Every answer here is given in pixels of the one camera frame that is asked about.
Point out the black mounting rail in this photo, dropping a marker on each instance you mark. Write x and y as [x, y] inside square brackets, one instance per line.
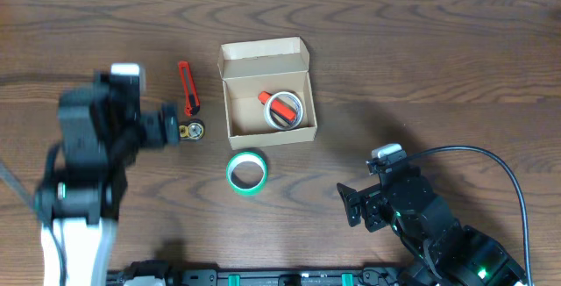
[162, 273]

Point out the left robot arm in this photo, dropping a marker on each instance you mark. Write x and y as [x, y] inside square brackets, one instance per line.
[103, 128]

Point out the white tape roll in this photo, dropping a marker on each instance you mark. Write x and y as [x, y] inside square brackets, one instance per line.
[292, 123]

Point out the green tape roll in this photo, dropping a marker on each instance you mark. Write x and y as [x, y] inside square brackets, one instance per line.
[247, 173]

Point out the black yellow correction tape dispenser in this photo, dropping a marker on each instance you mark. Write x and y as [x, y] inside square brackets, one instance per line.
[193, 130]

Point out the open cardboard box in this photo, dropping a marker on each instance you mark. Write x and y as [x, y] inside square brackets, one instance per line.
[272, 65]

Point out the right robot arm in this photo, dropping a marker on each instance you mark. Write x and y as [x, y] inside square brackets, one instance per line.
[445, 252]

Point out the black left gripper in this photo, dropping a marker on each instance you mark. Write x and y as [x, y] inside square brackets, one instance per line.
[170, 125]

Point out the red lighter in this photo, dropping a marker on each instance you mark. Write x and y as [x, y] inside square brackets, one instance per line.
[278, 108]

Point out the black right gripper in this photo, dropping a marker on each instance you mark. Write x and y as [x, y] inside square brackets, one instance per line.
[368, 204]

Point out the red utility knife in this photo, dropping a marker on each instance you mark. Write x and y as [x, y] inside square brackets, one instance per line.
[192, 101]

